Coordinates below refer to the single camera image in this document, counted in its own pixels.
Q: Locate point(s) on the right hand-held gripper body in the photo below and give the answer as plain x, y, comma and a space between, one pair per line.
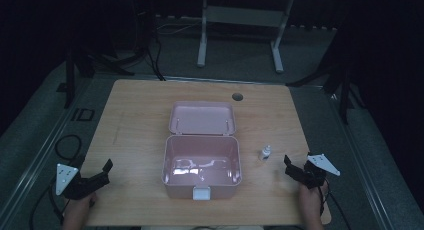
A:
316, 171

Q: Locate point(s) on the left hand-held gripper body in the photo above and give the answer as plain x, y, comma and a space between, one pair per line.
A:
71, 183

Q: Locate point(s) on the small white bottle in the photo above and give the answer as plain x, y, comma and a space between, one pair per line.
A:
265, 153

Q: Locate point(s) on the pink plastic box with lid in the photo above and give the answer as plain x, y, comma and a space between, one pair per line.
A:
200, 156

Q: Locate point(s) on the person's left hand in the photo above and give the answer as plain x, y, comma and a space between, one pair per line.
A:
83, 202

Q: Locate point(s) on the person's right hand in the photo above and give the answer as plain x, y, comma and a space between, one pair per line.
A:
310, 198

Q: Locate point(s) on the black tripod stand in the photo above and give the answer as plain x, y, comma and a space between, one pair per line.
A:
86, 63
340, 80

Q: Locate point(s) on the white metal stand frame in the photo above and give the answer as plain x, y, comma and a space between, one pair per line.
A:
240, 16

